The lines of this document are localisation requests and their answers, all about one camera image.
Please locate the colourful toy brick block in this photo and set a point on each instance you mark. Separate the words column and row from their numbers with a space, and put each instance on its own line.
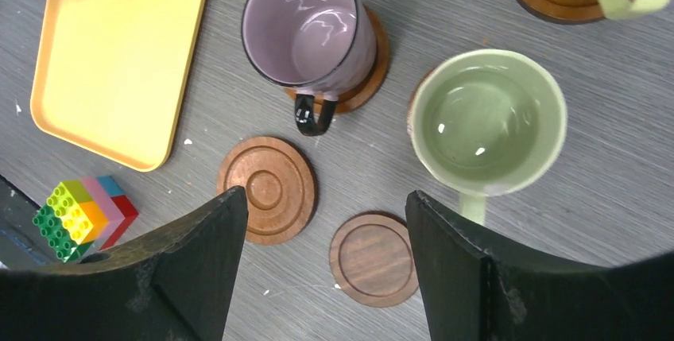
column 82, row 217

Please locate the yellow plastic tray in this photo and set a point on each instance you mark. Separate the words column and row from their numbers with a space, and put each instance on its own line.
column 110, row 75

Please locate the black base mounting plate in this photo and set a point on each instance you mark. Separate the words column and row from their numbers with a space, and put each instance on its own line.
column 22, row 246

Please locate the purple mug black handle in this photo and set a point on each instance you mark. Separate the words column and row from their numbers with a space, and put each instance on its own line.
column 315, row 100

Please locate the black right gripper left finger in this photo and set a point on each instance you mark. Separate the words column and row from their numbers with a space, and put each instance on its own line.
column 173, row 283

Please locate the light green mug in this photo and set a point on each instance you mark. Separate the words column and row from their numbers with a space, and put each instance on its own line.
column 486, row 123

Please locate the dark walnut wooden coaster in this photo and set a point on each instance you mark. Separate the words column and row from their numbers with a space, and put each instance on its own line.
column 371, row 259

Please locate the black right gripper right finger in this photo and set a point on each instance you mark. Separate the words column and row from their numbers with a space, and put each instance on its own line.
column 477, row 284

